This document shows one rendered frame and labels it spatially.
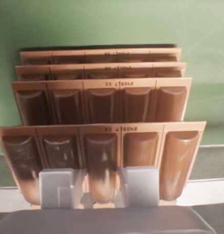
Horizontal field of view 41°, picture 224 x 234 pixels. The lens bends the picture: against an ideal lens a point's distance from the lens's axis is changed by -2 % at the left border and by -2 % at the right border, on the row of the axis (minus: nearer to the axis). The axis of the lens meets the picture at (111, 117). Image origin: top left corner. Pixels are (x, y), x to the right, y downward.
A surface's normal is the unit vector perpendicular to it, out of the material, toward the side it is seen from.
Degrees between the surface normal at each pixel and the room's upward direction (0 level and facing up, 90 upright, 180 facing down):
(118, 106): 2
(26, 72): 2
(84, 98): 2
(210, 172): 90
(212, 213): 90
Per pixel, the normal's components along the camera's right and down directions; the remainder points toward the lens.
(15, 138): 0.00, -0.71
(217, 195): 0.00, -0.18
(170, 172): -0.43, 0.64
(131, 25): 0.04, 0.70
